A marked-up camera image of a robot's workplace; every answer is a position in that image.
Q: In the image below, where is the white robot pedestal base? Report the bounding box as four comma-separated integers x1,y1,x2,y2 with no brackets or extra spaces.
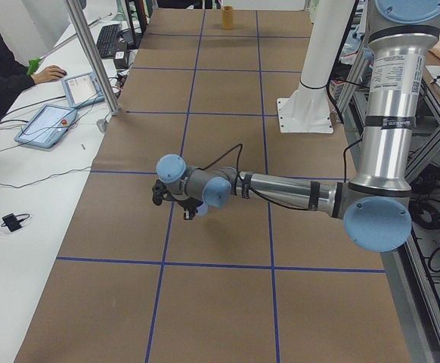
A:
277,0,355,134

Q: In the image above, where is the blue teach pendant near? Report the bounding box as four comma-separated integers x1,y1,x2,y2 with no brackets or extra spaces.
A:
14,104,78,149

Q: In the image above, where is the aluminium frame post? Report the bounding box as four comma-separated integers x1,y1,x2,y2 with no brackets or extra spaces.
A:
64,0,119,116

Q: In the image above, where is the blue teach pendant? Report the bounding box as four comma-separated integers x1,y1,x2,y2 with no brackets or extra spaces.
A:
61,72,104,109
14,104,78,149

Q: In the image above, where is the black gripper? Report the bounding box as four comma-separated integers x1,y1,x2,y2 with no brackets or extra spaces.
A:
170,193,202,220

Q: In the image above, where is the small black device with cable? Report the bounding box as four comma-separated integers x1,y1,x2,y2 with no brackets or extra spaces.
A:
1,213,30,232

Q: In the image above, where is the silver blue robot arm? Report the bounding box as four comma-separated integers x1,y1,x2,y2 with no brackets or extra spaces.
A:
152,1,440,252

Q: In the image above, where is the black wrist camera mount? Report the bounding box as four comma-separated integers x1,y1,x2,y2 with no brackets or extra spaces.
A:
152,179,169,206

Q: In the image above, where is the black keyboard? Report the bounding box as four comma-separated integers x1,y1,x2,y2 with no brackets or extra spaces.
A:
96,23,122,59

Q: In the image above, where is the blue teach pendant far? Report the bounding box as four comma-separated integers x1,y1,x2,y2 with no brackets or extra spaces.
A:
61,72,104,109

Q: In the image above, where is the person's hand on mouse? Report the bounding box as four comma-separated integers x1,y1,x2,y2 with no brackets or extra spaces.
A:
31,65,67,85

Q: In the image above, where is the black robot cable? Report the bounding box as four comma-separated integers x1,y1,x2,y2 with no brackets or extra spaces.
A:
200,143,364,211

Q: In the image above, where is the light blue plastic cup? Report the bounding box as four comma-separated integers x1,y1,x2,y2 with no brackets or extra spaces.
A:
196,203,208,216

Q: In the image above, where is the brown bamboo cup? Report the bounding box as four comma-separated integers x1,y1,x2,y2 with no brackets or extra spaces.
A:
222,5,234,30

